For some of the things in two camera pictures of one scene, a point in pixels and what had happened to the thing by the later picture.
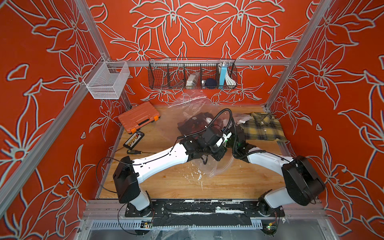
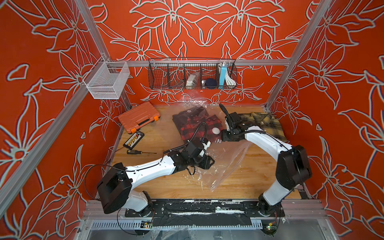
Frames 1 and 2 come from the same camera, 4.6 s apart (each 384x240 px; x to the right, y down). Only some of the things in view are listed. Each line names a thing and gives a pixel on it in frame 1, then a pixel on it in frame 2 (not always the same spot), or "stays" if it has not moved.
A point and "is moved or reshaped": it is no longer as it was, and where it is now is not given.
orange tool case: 138,117 stays
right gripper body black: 233,146 → 229,135
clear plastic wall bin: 106,80 stays
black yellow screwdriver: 135,152 stays
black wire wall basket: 192,73 stays
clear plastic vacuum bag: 205,132 is moved or reshaped
